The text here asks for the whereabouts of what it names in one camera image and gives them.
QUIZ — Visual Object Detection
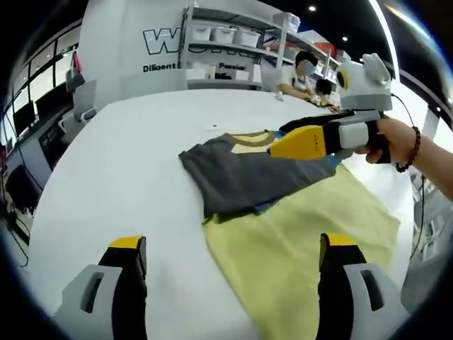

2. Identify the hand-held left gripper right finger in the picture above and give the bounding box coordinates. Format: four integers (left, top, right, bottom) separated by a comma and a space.
317, 232, 411, 340

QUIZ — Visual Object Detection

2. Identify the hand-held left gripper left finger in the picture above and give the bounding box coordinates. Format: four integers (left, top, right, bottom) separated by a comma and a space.
54, 234, 148, 340

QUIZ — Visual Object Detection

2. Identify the yellow blue grey garment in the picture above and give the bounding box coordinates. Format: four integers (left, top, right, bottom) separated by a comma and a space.
178, 129, 401, 340

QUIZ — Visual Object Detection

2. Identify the person's right hand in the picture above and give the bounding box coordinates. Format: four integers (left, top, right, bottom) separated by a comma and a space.
355, 116, 415, 166

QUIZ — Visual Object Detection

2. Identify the white ceiling light strip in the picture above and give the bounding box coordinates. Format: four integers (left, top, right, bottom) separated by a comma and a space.
367, 0, 401, 76

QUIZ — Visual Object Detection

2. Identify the grey mesh office chair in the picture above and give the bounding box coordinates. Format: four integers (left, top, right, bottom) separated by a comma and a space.
399, 246, 453, 317

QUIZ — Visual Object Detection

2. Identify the metal shelf rack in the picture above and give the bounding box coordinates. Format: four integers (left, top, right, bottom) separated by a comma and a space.
178, 5, 341, 92

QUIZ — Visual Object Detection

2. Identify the white storage bin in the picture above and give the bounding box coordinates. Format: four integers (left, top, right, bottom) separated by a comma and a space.
232, 28, 260, 46
189, 25, 214, 43
211, 27, 235, 44

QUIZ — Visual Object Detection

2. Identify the black monitor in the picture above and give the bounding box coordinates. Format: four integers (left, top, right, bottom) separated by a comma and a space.
11, 100, 37, 138

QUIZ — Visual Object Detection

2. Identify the dark red bead bracelet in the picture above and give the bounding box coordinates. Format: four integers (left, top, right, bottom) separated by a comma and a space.
395, 125, 423, 174

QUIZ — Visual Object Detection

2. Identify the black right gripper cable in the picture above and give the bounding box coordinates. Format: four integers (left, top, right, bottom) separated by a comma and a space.
390, 93, 426, 260

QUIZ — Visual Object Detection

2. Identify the grey bag with red strap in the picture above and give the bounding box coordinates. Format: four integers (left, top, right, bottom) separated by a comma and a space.
65, 50, 86, 90

